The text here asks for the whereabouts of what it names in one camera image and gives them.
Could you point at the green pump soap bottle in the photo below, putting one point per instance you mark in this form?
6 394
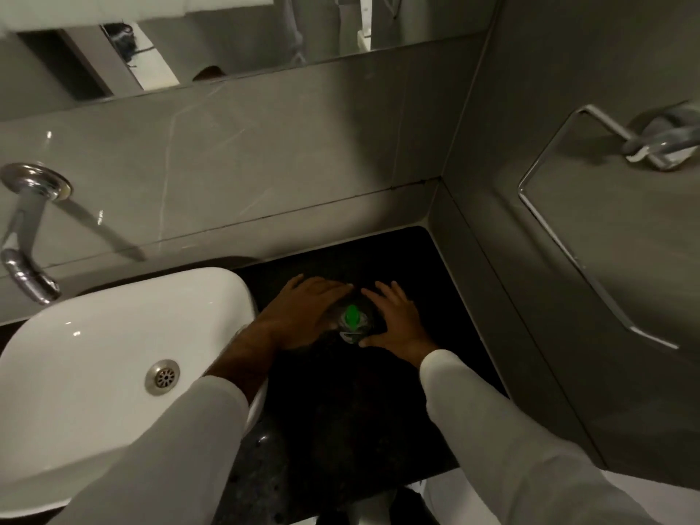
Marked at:
351 318

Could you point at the person's left little finger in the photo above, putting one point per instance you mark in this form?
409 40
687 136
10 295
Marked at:
297 281

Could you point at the person's right forearm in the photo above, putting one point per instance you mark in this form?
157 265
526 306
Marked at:
503 437

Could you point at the wall mirror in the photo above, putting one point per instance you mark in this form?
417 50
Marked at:
246 38

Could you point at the person's left hand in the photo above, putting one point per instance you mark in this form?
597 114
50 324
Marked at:
298 317

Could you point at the person's right middle finger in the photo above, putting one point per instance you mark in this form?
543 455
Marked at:
386 294

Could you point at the chrome wall faucet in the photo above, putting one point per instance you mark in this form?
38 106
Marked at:
24 229

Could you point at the chrome basin drain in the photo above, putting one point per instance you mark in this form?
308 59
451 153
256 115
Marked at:
162 377

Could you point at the person's right hand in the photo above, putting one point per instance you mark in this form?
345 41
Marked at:
403 329

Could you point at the person's left forearm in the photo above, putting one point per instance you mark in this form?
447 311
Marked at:
180 431

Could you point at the person's right thumb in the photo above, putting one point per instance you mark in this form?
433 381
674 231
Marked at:
373 340

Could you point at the white ceramic wash basin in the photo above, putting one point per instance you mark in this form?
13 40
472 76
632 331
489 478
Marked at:
82 344

